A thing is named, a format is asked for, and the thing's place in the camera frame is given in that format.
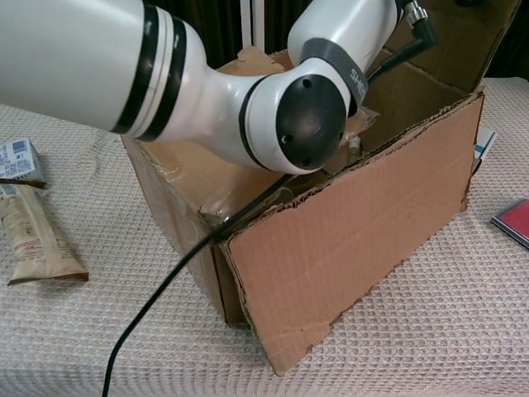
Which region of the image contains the brown cardboard box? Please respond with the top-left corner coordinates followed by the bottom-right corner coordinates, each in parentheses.
top-left (122, 0), bottom-right (524, 377)

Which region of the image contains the dark green pleated curtain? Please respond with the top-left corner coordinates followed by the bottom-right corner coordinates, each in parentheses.
top-left (264, 0), bottom-right (297, 55)
top-left (181, 0), bottom-right (245, 69)

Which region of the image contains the beige waffle tablecloth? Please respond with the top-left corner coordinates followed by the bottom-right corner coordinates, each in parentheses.
top-left (0, 76), bottom-right (529, 397)

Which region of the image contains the white and blue small box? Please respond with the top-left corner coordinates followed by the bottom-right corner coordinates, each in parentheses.
top-left (470, 126), bottom-right (499, 177)

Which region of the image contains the brown paper snack pouch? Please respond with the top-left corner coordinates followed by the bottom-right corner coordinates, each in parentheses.
top-left (0, 177), bottom-right (90, 287)

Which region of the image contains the red and silver packet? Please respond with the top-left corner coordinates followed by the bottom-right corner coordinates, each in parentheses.
top-left (490, 197), bottom-right (529, 250)

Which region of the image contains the white barcode printed box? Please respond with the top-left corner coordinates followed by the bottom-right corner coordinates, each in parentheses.
top-left (0, 137), bottom-right (47, 189)

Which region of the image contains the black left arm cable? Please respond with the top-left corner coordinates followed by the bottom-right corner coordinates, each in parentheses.
top-left (101, 0), bottom-right (440, 397)

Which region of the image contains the white screen frame post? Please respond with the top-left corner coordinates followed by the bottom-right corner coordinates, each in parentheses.
top-left (241, 0), bottom-right (265, 50)

